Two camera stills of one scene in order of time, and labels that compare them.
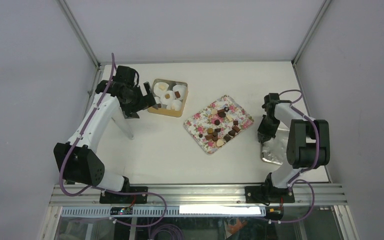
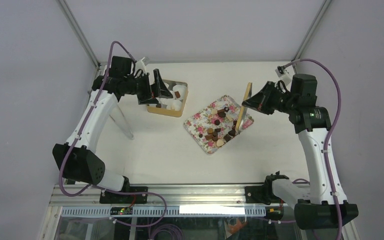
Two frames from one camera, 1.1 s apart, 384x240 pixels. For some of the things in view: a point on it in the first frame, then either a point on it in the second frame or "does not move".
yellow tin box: [171, 97] does not move
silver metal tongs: [123, 123] does not move
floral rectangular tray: [218, 124] does not move
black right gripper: [262, 132] to [260, 101]
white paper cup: [182, 90] does not move
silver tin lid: [274, 150] to [241, 124]
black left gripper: [145, 101] to [146, 97]
